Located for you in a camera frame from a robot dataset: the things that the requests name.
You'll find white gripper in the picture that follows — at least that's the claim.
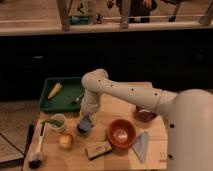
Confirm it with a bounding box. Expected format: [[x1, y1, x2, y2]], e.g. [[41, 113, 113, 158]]
[[80, 99, 100, 124]]

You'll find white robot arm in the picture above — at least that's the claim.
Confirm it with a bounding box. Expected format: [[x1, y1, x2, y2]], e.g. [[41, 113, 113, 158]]
[[81, 69, 213, 171]]

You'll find metal cup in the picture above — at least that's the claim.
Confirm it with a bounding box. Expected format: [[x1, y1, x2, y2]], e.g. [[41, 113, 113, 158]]
[[75, 126, 89, 138]]

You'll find white cup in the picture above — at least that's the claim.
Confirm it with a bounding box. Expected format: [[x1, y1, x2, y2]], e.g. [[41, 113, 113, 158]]
[[49, 113, 66, 133]]

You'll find metal spoon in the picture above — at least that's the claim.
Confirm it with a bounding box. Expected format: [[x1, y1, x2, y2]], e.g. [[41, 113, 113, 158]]
[[72, 94, 84, 104]]

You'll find green plastic tray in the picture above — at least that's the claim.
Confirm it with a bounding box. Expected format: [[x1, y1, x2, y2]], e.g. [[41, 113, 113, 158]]
[[39, 77, 84, 113]]

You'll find yellow corn cob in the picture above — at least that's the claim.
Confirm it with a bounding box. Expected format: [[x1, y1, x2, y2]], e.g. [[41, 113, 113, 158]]
[[48, 83, 62, 99]]

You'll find green vegetable piece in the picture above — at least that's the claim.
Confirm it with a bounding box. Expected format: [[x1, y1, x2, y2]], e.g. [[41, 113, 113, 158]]
[[41, 119, 64, 127]]

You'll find orange bowl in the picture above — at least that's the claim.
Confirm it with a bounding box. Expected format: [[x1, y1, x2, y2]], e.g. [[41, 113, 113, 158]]
[[107, 119, 136, 149]]

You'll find red-yellow apple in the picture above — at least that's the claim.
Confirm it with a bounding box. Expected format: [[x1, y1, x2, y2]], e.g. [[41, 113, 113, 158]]
[[58, 133, 73, 149]]

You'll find wooden block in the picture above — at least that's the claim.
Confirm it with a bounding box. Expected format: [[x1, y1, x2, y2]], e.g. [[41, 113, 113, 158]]
[[86, 141, 112, 160]]

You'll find dark red bowl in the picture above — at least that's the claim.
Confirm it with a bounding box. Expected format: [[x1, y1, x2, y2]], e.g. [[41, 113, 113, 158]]
[[134, 107, 157, 122]]

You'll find grey-blue cloth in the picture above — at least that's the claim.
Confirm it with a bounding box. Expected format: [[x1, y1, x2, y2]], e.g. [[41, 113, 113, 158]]
[[132, 131, 149, 163]]

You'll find teal bottle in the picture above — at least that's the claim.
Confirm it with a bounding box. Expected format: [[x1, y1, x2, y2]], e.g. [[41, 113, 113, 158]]
[[69, 16, 89, 25]]

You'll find wooden table leg middle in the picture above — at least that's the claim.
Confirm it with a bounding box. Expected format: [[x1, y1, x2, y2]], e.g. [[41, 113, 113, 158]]
[[120, 0, 131, 29]]

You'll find wooden table leg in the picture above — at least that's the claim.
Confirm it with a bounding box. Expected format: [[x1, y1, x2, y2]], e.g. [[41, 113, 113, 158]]
[[120, 0, 131, 29], [56, 0, 72, 31]]

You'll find wooden table leg left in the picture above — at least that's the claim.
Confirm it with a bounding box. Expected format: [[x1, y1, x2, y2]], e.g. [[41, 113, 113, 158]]
[[56, 0, 72, 31]]

